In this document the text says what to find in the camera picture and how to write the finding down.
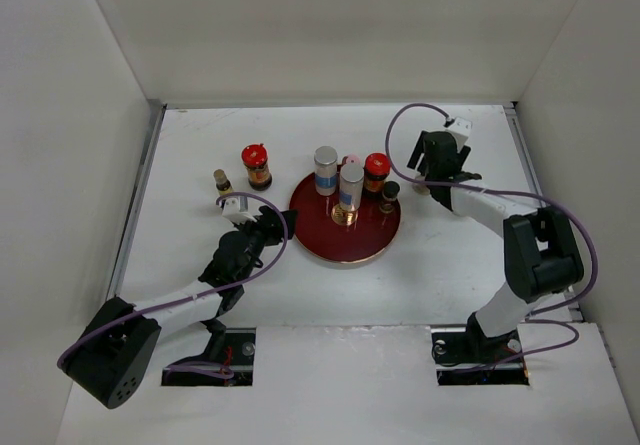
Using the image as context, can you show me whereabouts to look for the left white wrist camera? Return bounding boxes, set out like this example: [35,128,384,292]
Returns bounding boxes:
[216,195,253,224]

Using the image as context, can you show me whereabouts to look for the black cap grinder bottle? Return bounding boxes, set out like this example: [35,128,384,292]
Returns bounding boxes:
[412,176,430,196]

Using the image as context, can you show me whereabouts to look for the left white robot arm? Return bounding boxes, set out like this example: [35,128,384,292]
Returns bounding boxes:
[57,205,298,409]

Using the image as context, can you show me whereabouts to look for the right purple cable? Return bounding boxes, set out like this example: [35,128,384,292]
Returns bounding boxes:
[384,102,599,374]

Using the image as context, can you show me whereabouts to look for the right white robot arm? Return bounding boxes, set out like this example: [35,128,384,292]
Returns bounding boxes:
[408,131,584,361]

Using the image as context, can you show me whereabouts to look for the small yellow liquid bottle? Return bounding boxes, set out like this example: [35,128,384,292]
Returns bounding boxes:
[213,169,233,197]

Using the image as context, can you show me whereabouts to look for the white lid spice jar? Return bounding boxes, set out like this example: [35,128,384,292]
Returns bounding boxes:
[339,163,364,212]

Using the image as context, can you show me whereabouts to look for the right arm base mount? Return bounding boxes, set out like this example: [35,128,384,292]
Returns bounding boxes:
[431,328,529,386]

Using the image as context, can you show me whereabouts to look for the pink cap small jar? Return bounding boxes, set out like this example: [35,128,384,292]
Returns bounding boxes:
[341,154,361,166]

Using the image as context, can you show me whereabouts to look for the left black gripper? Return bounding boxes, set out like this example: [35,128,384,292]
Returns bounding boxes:
[232,206,296,283]

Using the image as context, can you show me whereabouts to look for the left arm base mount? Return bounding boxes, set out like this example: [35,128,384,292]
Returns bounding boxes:
[161,319,257,388]

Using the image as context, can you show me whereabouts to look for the red round tray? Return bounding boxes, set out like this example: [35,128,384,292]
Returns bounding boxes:
[289,173,401,263]

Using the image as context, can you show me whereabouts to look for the silver lid blue label jar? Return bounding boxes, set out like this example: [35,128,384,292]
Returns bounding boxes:
[314,145,337,196]

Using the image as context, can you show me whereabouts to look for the red lid sauce jar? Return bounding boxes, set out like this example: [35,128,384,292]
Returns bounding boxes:
[363,152,391,198]
[241,143,272,191]

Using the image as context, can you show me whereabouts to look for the black cap brown spice bottle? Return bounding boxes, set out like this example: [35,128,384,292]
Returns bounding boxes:
[379,181,400,214]

